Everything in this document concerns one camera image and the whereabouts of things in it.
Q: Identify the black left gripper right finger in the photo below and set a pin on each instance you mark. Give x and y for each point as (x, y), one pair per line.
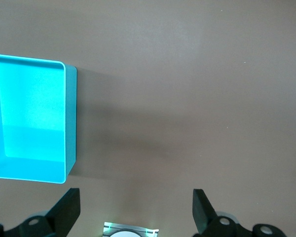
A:
(203, 214)

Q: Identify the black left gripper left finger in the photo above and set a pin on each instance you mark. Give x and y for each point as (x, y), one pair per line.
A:
(64, 212)

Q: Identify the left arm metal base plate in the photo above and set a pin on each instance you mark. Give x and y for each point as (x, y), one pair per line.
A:
(108, 228)

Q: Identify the teal plastic bin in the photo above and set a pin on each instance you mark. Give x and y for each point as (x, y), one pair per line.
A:
(32, 111)

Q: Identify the brown table cover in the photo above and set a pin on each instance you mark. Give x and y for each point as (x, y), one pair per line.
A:
(187, 86)

